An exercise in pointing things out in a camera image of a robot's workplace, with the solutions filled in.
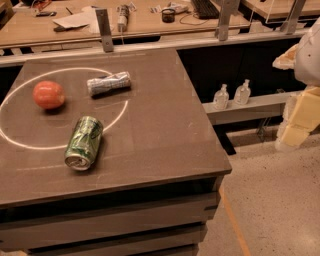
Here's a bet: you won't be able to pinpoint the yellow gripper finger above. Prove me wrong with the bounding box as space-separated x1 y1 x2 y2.
275 87 320 151
272 44 298 70

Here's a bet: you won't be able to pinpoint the silver blue redbull can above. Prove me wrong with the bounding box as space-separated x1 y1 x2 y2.
87 71 131 96

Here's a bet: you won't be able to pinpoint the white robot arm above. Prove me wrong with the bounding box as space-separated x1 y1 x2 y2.
272 18 320 152

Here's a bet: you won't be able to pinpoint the green soda can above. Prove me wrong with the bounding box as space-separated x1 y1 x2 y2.
64 116 103 171

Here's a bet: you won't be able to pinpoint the right clear plastic bottle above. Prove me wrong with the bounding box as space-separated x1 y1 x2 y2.
234 79 251 105

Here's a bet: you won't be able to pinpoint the clear plastic bottle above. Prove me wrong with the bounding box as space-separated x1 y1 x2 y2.
213 84 229 110
234 79 251 105

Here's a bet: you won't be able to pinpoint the left clear plastic bottle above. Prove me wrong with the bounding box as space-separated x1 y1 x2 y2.
213 84 229 110

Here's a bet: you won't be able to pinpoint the black keyboard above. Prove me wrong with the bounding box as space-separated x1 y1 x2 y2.
191 0 219 19

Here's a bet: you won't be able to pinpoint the black round cup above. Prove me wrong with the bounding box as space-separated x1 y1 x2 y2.
162 9 175 23

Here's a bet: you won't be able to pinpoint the drawer cabinet under table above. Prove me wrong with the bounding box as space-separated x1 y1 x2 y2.
0 176 222 256

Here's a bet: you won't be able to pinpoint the silver cylindrical tool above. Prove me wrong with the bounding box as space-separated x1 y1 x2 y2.
117 5 129 32

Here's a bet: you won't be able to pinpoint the white paper sheets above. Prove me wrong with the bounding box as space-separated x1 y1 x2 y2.
53 6 100 34

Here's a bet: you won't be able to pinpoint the red apple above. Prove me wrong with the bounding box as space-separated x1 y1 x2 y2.
33 81 65 109

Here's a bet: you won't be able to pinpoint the black phone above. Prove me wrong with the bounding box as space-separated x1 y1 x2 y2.
36 11 57 17

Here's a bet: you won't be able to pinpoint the grey metal shelf rail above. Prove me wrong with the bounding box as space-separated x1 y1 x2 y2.
203 91 299 125

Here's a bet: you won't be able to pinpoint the grey metal frame post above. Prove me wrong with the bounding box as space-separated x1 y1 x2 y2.
215 0 240 41

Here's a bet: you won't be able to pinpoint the grey metal bracket post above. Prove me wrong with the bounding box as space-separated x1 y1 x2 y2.
95 8 114 52

